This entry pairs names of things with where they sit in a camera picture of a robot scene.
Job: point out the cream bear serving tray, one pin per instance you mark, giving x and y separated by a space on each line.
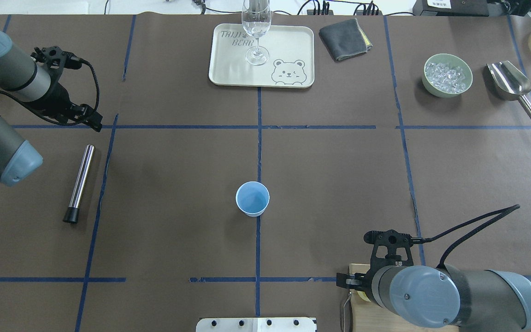
285 58

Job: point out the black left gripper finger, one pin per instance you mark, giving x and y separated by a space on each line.
93 120

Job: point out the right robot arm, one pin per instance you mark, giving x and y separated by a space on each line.
491 300

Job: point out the grey folded cloth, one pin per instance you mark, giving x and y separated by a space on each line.
345 39

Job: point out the black box with label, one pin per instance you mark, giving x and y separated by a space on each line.
466 8

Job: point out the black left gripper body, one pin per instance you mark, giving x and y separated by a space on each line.
59 98

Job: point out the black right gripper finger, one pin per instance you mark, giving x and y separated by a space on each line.
344 280

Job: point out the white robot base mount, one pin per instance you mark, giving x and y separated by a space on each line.
257 324

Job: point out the black power strip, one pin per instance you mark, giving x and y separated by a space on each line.
339 7

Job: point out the steel ice scoop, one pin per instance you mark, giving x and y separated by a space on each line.
511 84

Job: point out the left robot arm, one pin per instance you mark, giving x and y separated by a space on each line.
32 81

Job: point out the steel muddler black tip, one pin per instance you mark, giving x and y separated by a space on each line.
73 209

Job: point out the light blue plastic cup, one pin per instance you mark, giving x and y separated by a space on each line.
252 198

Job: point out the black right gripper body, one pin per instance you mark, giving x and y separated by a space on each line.
366 280

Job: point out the clear wine glass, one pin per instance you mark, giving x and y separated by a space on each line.
256 22

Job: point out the green bowl of ice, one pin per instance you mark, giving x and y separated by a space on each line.
446 75

